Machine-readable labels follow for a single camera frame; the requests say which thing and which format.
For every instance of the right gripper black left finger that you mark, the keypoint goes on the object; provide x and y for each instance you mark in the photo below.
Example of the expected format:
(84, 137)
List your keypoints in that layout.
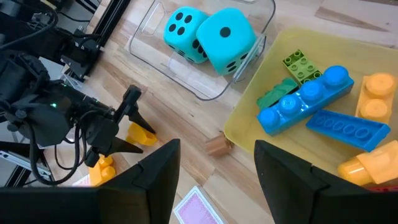
(93, 205)

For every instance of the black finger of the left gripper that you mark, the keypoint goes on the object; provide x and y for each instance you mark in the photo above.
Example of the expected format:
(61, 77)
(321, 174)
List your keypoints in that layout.
(121, 147)
(130, 102)

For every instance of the light green toy block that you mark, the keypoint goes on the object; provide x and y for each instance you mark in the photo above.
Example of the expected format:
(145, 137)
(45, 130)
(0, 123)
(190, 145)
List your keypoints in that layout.
(301, 67)

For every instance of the red toy block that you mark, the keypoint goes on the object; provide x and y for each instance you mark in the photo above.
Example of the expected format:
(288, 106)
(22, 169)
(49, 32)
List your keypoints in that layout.
(385, 188)

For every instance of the small teal foam dice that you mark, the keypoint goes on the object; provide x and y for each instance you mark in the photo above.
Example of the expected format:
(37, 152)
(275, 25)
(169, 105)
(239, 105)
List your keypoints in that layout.
(186, 43)

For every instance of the small yellow toy block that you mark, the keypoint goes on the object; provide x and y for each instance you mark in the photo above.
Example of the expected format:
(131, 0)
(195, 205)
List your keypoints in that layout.
(140, 135)

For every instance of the yellow translucent plastic bin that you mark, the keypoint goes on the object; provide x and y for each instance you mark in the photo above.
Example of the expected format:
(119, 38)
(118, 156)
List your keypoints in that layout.
(326, 49)

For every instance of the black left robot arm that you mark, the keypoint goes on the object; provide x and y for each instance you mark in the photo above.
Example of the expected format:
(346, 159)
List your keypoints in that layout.
(37, 115)

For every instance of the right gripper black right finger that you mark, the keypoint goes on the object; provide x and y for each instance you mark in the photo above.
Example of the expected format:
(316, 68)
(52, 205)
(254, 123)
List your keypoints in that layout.
(311, 205)

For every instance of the yellow two-stud toy block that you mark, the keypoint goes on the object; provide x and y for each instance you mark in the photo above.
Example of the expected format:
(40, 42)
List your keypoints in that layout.
(376, 102)

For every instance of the big light blue toy block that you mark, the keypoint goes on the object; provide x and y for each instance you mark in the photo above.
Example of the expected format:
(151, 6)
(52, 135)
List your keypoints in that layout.
(304, 102)

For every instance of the large yellow toy block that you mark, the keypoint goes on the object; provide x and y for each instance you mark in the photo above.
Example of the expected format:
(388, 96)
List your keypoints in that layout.
(101, 172)

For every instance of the dark green toy block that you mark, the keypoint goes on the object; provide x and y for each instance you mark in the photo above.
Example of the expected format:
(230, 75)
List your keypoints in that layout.
(276, 91)

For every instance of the clear plastic container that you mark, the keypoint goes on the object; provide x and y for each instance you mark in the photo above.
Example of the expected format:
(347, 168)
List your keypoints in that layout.
(199, 84)

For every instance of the large teal foam dice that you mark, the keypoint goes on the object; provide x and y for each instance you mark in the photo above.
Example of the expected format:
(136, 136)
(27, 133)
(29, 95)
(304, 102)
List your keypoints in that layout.
(230, 53)

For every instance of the dark blue toy block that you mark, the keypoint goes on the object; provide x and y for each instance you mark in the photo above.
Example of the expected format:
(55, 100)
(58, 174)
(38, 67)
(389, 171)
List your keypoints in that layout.
(348, 129)

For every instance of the brown toy block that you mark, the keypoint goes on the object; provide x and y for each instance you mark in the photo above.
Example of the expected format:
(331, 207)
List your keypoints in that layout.
(217, 146)

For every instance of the silver aluminium bracket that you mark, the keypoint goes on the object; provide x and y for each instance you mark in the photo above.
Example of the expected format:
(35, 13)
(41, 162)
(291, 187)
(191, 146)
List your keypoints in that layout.
(25, 165)

